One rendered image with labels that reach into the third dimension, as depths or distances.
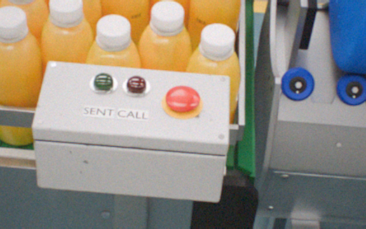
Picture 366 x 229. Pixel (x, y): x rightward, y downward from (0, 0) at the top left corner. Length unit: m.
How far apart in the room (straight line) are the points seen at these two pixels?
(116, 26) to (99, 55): 0.04
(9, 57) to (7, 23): 0.04
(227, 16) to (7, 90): 0.30
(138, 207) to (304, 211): 0.44
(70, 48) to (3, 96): 0.10
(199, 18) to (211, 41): 0.15
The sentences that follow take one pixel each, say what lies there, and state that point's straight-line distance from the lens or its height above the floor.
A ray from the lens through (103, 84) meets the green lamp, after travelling 0.88.
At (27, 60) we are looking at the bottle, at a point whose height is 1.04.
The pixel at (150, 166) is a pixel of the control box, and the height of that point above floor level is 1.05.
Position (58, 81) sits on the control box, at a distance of 0.90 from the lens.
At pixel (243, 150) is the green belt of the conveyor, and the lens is 1.11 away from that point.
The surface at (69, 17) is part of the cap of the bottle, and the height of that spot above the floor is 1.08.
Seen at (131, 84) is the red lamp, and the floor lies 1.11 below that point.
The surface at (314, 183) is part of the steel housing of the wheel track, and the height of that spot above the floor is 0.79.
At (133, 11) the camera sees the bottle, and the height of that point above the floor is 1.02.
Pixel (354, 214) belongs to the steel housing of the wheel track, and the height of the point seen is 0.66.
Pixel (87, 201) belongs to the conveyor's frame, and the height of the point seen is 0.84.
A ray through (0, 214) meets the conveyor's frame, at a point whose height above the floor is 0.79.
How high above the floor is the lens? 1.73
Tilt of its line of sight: 46 degrees down
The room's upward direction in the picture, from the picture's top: 5 degrees clockwise
